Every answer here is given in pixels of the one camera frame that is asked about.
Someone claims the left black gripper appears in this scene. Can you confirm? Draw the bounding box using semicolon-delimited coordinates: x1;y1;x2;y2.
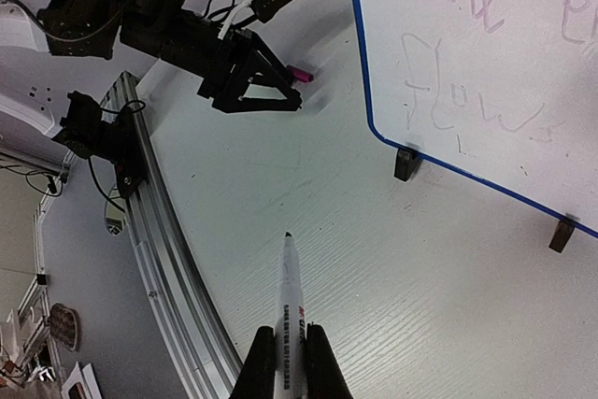
197;30;303;114

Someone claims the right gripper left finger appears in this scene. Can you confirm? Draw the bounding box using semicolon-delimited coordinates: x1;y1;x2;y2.
231;326;277;399

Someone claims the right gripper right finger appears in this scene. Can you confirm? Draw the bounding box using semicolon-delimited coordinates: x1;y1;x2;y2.
305;323;353;399

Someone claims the magenta marker cap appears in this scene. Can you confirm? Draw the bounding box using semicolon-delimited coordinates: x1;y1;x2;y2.
286;64;314;84

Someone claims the white marker pen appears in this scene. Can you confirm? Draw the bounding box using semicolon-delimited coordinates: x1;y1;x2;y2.
274;232;307;398

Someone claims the blue framed small whiteboard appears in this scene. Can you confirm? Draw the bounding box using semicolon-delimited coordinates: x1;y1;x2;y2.
352;0;597;235

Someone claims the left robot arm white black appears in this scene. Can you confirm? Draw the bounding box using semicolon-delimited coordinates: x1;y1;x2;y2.
1;0;312;198

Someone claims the aluminium front rail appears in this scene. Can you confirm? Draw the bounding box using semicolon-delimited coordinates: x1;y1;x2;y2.
105;64;241;398

